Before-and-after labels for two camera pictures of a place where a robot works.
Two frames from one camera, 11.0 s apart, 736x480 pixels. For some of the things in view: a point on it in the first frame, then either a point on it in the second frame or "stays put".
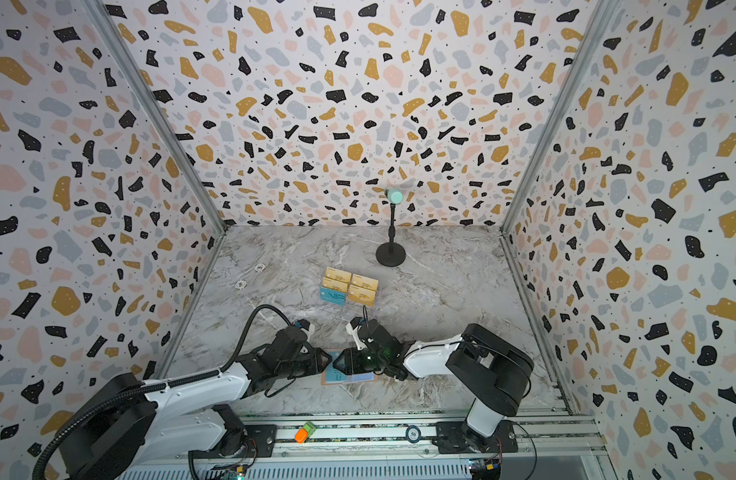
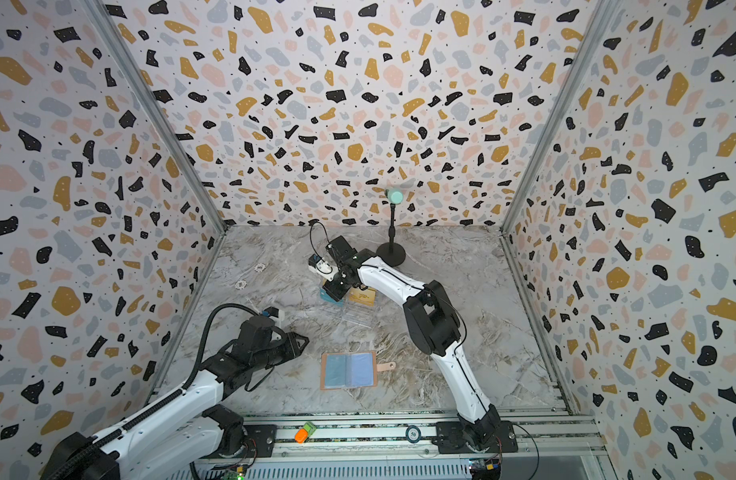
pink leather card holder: x=332 y=375 stays put
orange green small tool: x=301 y=436 stays put
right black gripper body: x=356 y=360 -> x=342 y=282
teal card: x=334 y=296 stays put
